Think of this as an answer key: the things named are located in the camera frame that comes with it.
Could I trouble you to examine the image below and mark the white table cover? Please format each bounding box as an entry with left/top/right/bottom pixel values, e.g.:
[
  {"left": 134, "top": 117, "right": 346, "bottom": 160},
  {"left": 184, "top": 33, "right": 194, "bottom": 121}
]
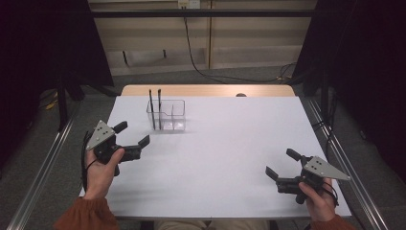
[{"left": 78, "top": 95, "right": 352, "bottom": 220}]

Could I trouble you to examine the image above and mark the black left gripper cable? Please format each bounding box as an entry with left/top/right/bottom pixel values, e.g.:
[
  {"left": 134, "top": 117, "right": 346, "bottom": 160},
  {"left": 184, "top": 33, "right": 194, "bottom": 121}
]
[{"left": 79, "top": 129, "right": 98, "bottom": 194}]

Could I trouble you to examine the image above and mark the aluminium floor rail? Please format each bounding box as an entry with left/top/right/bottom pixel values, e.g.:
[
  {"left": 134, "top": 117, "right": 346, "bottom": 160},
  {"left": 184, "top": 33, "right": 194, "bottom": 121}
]
[
  {"left": 5, "top": 99, "right": 83, "bottom": 230},
  {"left": 306, "top": 98, "right": 390, "bottom": 230}
]

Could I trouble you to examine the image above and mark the black metal stand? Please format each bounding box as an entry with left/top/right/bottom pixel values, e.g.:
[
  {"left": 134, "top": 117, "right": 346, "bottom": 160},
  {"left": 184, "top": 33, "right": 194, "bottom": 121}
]
[
  {"left": 320, "top": 68, "right": 330, "bottom": 123},
  {"left": 56, "top": 71, "right": 69, "bottom": 132}
]

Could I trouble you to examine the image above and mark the long black wall cable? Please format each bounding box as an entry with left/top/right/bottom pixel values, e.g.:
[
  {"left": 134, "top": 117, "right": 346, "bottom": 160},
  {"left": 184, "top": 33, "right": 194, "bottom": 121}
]
[{"left": 183, "top": 16, "right": 298, "bottom": 84}]

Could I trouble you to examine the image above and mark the dark curtain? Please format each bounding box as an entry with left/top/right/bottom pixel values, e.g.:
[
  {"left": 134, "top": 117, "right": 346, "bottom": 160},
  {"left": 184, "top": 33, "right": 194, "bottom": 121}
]
[
  {"left": 0, "top": 0, "right": 115, "bottom": 171},
  {"left": 291, "top": 0, "right": 406, "bottom": 185}
]

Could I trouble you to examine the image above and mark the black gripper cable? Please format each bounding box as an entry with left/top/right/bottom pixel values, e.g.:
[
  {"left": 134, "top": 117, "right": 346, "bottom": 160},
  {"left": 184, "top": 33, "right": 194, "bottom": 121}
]
[
  {"left": 79, "top": 129, "right": 98, "bottom": 194},
  {"left": 319, "top": 181, "right": 340, "bottom": 208}
]

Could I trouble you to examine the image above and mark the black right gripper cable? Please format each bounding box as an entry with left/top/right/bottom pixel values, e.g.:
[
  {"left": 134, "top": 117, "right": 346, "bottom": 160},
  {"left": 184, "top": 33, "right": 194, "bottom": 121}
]
[{"left": 319, "top": 181, "right": 340, "bottom": 208}]

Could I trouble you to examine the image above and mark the clear plastic pen organizer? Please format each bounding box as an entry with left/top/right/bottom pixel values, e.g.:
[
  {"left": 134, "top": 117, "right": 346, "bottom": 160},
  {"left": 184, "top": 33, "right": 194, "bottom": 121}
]
[{"left": 146, "top": 99, "right": 188, "bottom": 132}]

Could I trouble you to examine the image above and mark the black pen with silver tip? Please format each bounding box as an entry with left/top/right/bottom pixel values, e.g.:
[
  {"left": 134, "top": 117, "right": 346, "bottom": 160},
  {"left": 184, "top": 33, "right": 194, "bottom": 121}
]
[
  {"left": 156, "top": 87, "right": 163, "bottom": 130},
  {"left": 148, "top": 88, "right": 157, "bottom": 130}
]

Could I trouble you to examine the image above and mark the person's right hand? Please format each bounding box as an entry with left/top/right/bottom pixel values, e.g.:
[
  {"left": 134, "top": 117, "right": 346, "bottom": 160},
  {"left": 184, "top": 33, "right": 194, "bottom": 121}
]
[{"left": 298, "top": 177, "right": 339, "bottom": 223}]

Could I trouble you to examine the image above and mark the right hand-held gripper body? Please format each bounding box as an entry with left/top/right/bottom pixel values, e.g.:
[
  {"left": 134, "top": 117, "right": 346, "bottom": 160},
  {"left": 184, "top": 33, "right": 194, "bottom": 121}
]
[{"left": 275, "top": 155, "right": 352, "bottom": 206}]

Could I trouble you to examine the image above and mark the black horizontal frame bar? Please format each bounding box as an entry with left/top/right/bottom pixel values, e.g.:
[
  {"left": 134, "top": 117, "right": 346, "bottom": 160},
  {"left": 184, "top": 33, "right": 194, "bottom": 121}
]
[{"left": 90, "top": 9, "right": 318, "bottom": 19}]

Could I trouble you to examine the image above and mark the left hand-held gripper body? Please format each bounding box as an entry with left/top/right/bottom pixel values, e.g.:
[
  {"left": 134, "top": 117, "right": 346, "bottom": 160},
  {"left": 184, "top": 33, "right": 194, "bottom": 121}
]
[{"left": 84, "top": 119, "right": 142, "bottom": 177}]

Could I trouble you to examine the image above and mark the white wall outlet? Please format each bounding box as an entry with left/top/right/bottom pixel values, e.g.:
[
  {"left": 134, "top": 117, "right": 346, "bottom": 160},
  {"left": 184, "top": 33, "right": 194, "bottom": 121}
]
[{"left": 177, "top": 0, "right": 202, "bottom": 10}]

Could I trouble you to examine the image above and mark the black floor cable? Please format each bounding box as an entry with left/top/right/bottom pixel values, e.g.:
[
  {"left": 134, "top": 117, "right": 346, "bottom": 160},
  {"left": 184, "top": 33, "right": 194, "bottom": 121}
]
[{"left": 312, "top": 118, "right": 337, "bottom": 159}]

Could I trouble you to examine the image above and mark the person's left hand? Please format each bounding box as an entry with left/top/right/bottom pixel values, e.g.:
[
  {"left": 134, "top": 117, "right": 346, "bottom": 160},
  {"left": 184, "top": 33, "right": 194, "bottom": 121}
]
[{"left": 82, "top": 147, "right": 126, "bottom": 201}]

